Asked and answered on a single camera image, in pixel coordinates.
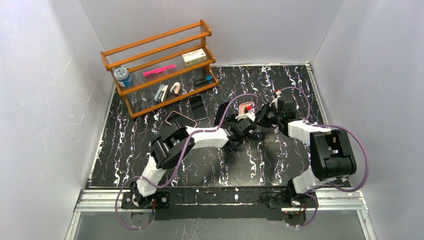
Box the clear phone case with phone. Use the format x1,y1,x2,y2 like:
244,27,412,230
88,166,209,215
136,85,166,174
188,95,208,121

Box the black smartphone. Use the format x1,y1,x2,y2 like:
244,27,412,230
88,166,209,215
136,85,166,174
213,102,231,128

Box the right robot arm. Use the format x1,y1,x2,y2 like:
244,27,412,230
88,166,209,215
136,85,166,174
255,100,357,202

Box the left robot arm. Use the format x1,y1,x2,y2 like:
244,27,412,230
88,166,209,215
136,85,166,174
130,112,257,207

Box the cream cased phone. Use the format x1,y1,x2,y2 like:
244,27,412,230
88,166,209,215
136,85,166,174
165,111,198,128

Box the black blue marker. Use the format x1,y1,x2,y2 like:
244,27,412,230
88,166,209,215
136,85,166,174
193,75,214,87

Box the pink tape dispenser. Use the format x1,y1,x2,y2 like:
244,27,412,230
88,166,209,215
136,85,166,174
170,82,181,95

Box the white medicine box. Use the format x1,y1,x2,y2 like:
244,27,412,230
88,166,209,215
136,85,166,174
181,48,208,67

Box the teal eraser block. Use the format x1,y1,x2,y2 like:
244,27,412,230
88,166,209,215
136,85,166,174
154,84,165,102

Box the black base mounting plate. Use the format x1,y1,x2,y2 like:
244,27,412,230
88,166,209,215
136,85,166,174
118,186,317,225

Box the orange wooden shelf rack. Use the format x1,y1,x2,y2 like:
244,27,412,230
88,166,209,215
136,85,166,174
100,19,219,119

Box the pink highlighter pen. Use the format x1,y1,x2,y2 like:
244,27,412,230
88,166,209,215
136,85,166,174
143,64,177,77

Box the blue round jar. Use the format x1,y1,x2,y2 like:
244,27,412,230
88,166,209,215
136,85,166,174
113,67,132,88

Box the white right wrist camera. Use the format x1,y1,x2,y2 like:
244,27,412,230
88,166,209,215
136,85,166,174
271,89,284,109

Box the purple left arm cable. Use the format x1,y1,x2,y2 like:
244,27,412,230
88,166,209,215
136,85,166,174
114,93,260,231

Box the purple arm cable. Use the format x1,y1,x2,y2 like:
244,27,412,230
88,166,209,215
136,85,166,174
114,93,260,231
269,86,370,229

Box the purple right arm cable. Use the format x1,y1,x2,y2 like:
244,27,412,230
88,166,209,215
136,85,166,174
269,86,370,229

